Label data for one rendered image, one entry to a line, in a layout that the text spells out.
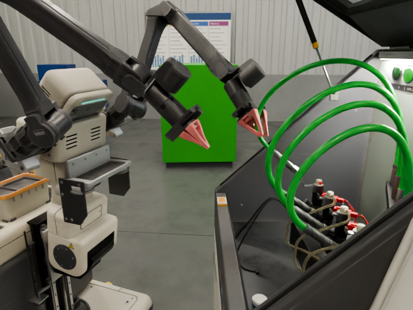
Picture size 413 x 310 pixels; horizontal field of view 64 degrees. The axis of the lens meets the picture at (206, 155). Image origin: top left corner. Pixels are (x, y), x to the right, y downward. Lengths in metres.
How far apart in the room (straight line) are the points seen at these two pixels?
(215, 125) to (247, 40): 3.43
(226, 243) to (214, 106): 3.32
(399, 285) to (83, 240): 1.00
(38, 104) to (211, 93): 3.29
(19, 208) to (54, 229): 0.24
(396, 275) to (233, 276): 0.35
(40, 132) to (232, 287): 0.63
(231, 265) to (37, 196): 0.97
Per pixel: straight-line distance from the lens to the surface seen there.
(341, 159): 1.28
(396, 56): 1.13
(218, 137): 4.23
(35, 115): 0.98
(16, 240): 1.49
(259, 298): 0.92
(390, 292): 0.64
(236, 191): 1.23
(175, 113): 0.82
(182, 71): 0.81
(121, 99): 1.33
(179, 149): 4.26
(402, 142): 0.68
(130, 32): 7.67
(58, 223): 1.31
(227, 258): 0.87
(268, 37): 7.38
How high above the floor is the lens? 1.44
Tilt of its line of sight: 17 degrees down
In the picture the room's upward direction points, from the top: straight up
